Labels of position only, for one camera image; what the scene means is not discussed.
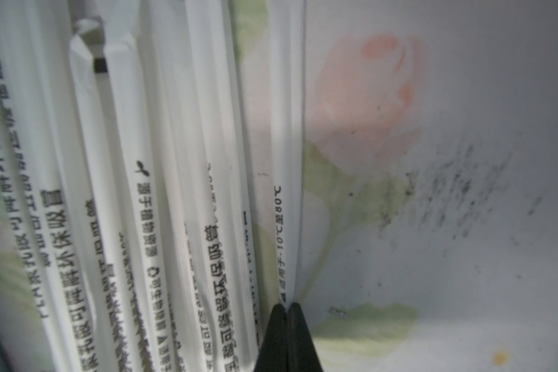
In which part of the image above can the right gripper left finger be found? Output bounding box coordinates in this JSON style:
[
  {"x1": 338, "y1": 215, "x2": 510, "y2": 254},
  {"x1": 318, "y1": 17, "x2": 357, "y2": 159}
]
[{"x1": 254, "y1": 304, "x2": 288, "y2": 372}]

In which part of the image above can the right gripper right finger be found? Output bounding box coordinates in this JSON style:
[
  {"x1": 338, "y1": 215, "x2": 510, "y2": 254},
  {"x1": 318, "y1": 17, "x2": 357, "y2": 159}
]
[{"x1": 287, "y1": 302, "x2": 323, "y2": 372}]

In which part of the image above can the straw being gripped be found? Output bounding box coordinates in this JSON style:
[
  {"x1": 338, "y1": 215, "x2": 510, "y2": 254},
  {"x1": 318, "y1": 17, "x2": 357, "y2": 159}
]
[{"x1": 267, "y1": 1, "x2": 305, "y2": 308}]

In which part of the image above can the right wrapped straw pile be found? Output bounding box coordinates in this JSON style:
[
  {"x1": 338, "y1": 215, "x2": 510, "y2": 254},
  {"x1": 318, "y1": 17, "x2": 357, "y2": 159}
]
[{"x1": 0, "y1": 1, "x2": 261, "y2": 371}]

